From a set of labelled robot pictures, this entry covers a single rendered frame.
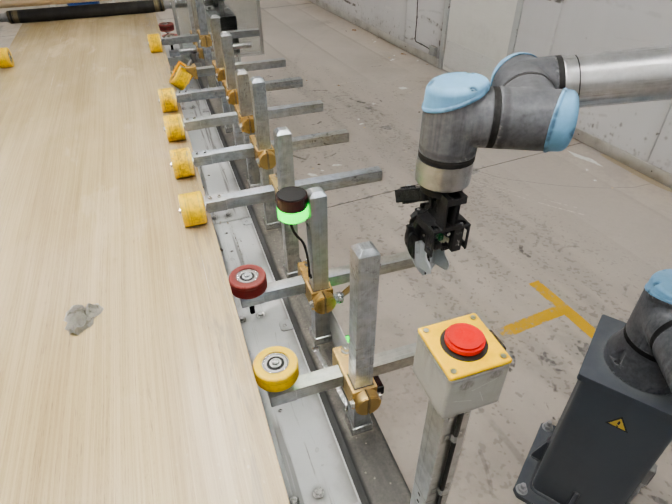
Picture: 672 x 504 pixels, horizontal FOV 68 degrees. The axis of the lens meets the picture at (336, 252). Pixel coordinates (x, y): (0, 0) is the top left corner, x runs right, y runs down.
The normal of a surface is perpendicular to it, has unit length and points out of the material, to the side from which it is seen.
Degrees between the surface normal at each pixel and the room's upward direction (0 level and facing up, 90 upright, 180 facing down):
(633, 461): 90
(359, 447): 0
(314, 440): 0
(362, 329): 90
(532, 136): 101
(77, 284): 0
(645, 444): 90
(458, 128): 91
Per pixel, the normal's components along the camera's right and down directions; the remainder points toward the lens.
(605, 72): -0.19, 0.10
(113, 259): 0.00, -0.79
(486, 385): 0.33, 0.58
